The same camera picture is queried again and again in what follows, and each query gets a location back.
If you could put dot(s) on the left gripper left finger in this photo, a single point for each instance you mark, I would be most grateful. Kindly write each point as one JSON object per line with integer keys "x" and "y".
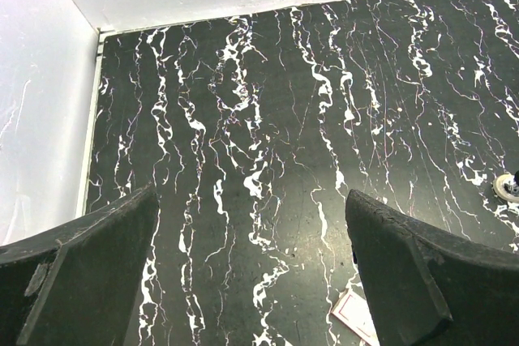
{"x": 76, "y": 284}

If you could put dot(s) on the red staple box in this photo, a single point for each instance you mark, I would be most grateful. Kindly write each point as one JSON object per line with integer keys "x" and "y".
{"x": 352, "y": 310}

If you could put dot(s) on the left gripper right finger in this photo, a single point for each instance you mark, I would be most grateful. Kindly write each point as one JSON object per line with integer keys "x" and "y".
{"x": 426, "y": 286}

